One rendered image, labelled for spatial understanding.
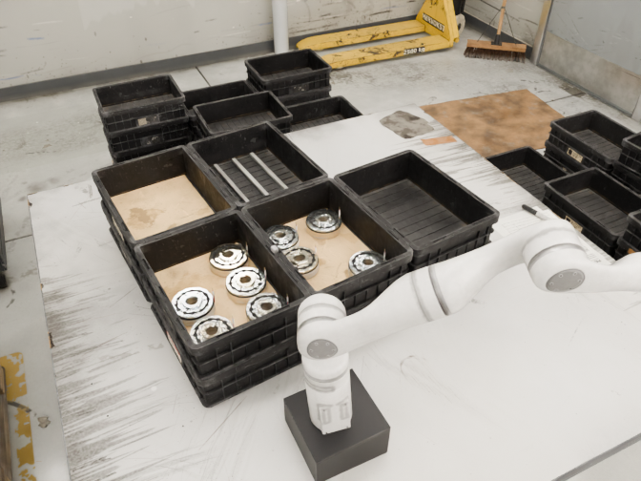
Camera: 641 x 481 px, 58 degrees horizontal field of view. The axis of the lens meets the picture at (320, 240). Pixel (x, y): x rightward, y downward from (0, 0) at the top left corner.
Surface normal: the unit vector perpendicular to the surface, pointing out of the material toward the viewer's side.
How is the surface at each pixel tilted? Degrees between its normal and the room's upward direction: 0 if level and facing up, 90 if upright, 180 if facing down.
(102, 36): 90
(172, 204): 0
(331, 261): 0
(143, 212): 0
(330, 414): 89
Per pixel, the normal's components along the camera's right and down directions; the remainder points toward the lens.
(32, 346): 0.00, -0.76
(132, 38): 0.43, 0.59
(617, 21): -0.90, 0.28
